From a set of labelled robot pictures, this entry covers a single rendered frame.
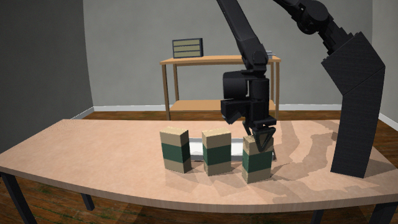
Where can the white shallow tray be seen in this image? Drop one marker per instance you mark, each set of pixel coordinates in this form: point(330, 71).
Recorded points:
point(196, 149)

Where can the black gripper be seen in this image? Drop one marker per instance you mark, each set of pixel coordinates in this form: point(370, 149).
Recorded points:
point(258, 128)

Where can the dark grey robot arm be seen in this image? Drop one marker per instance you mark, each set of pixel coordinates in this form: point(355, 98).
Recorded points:
point(313, 18)

